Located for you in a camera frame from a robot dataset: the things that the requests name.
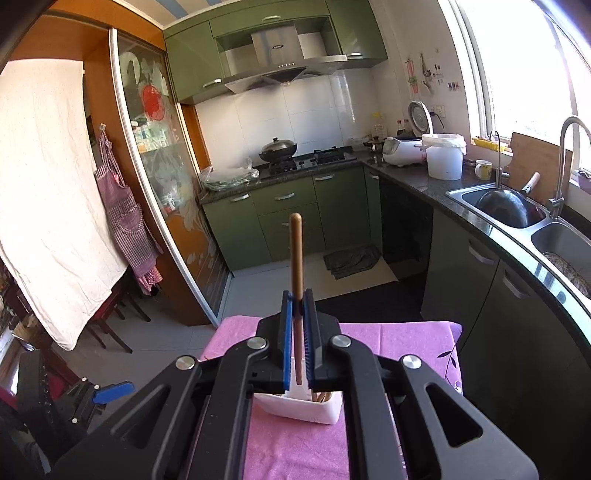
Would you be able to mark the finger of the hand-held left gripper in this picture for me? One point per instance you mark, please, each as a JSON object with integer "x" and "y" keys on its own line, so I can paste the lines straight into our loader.
{"x": 113, "y": 392}

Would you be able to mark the yellow white cup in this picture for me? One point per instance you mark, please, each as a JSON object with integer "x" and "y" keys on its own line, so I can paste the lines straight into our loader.
{"x": 483, "y": 170}

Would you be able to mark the stainless steel sink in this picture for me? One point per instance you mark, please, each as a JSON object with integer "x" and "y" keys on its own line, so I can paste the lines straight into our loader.
{"x": 549, "y": 235}

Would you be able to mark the white hanging cloth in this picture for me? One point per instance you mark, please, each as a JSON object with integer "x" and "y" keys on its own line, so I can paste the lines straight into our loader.
{"x": 46, "y": 184}

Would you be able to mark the small metal faucet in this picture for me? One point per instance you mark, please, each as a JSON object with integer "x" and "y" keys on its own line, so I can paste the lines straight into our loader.
{"x": 498, "y": 175}

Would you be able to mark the black gas stove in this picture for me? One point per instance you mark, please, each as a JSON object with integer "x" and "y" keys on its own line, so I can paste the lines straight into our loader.
{"x": 330, "y": 156}

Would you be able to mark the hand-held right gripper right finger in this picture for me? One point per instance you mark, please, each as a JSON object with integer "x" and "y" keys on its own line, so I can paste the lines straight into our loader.
{"x": 310, "y": 364}

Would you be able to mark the white rice cooker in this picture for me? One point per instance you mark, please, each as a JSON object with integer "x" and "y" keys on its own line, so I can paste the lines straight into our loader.
{"x": 401, "y": 152}

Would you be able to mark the white plastic utensil holder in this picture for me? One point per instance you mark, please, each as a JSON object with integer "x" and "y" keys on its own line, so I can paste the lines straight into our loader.
{"x": 300, "y": 410}

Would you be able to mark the frosted glass sliding door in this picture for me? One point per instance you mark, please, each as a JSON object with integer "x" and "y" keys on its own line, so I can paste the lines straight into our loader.
{"x": 171, "y": 184}

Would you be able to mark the condiment bottles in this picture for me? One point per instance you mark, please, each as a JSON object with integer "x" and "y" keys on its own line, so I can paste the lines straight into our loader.
{"x": 381, "y": 129}

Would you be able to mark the yellow plastic tray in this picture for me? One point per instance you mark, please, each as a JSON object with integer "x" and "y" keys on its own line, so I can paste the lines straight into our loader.
{"x": 491, "y": 144}

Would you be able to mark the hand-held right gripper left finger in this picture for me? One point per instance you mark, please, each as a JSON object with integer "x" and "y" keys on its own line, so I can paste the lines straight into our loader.
{"x": 287, "y": 350}

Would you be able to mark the window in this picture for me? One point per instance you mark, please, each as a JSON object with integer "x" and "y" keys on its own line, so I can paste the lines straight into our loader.
{"x": 531, "y": 69}

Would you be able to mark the small dark pot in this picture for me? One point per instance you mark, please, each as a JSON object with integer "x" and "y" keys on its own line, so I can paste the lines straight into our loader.
{"x": 371, "y": 146}

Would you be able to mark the steel range hood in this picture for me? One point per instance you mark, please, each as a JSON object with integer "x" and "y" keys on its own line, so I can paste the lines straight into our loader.
{"x": 277, "y": 46}

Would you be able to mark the brown woven cloth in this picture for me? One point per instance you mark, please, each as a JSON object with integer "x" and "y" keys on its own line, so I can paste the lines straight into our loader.
{"x": 570, "y": 274}

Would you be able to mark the plastic bag of vegetables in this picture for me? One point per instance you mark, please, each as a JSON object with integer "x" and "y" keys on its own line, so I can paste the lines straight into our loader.
{"x": 226, "y": 177}

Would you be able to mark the checked apron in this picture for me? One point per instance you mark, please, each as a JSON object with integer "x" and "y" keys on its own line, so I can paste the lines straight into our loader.
{"x": 124, "y": 221}

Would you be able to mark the wooden cutting board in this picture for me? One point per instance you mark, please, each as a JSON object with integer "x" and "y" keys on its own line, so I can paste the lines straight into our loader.
{"x": 531, "y": 157}

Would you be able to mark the white plastic bucket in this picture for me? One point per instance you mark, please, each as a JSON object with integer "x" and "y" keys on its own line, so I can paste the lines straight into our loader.
{"x": 443, "y": 161}

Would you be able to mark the green kitchen cabinets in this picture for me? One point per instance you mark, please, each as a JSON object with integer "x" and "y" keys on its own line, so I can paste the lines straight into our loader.
{"x": 286, "y": 221}
{"x": 189, "y": 60}

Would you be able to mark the green lower kitchen cabinets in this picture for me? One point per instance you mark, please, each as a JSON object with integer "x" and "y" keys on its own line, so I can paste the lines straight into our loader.
{"x": 286, "y": 221}

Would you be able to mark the wall-hung kitchen tools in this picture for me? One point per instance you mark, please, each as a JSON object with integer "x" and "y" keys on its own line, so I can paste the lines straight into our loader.
{"x": 422, "y": 76}

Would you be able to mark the green upper kitchen cabinets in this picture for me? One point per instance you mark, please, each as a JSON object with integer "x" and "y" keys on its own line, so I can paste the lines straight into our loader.
{"x": 189, "y": 60}

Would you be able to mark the black wok with lid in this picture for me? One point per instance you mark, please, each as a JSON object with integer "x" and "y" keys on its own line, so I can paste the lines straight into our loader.
{"x": 277, "y": 150}

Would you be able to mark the tall metal faucet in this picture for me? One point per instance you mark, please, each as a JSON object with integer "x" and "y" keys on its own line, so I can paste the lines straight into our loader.
{"x": 559, "y": 184}

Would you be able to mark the white wall socket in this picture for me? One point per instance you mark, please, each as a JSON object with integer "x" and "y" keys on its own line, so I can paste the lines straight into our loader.
{"x": 438, "y": 110}

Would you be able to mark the dark wooden chair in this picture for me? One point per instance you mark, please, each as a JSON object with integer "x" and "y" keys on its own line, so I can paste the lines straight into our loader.
{"x": 111, "y": 318}

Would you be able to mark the pink floral tablecloth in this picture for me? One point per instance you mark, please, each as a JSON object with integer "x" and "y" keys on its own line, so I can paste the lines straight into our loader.
{"x": 392, "y": 337}

